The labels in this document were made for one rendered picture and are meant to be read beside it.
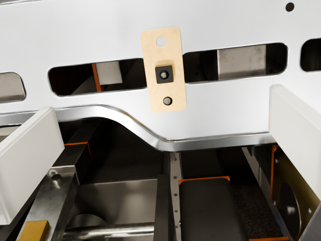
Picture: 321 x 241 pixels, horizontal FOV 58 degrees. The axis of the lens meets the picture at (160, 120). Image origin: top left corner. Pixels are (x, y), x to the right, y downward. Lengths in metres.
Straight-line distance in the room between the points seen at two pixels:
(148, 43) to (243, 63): 0.10
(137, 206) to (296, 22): 0.29
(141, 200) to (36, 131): 0.27
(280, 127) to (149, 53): 0.16
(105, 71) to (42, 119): 0.27
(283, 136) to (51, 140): 0.13
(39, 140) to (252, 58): 0.22
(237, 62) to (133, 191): 0.21
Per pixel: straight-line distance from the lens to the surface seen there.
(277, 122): 0.17
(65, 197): 0.35
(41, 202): 0.36
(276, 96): 0.17
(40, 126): 0.17
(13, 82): 0.35
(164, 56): 0.29
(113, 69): 0.43
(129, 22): 0.29
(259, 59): 0.32
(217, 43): 0.29
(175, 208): 0.76
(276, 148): 0.39
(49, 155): 0.18
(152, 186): 0.40
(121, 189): 0.40
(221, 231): 0.32
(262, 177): 0.72
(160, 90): 0.30
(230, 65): 0.31
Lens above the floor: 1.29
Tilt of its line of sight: 67 degrees down
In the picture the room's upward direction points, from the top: 175 degrees counter-clockwise
